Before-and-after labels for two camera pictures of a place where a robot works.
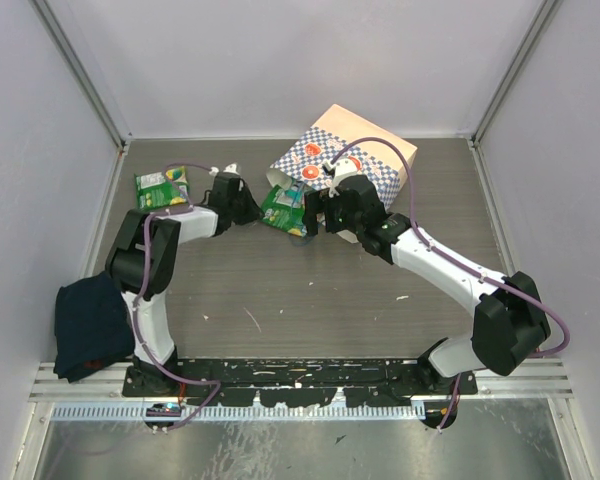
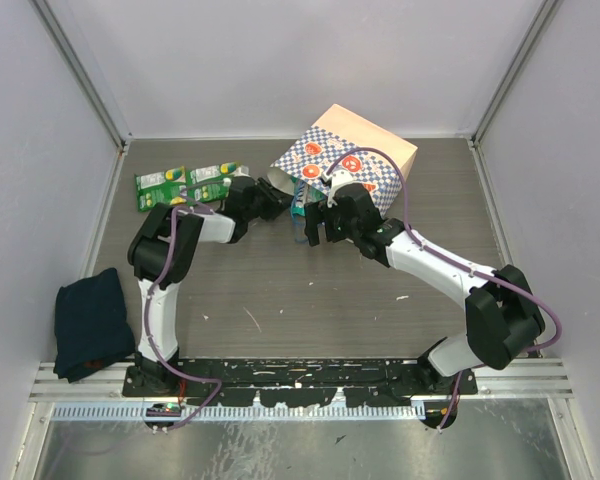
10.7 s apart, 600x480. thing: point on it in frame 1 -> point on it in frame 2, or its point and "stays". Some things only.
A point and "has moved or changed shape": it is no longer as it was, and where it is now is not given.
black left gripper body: x=242 y=208 -> x=261 y=194
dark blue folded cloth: x=93 y=327 stays
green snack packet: x=161 y=189 stays
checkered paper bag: x=377 y=154 stays
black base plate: x=376 y=382 stays
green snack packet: x=283 y=208 has moved or changed shape
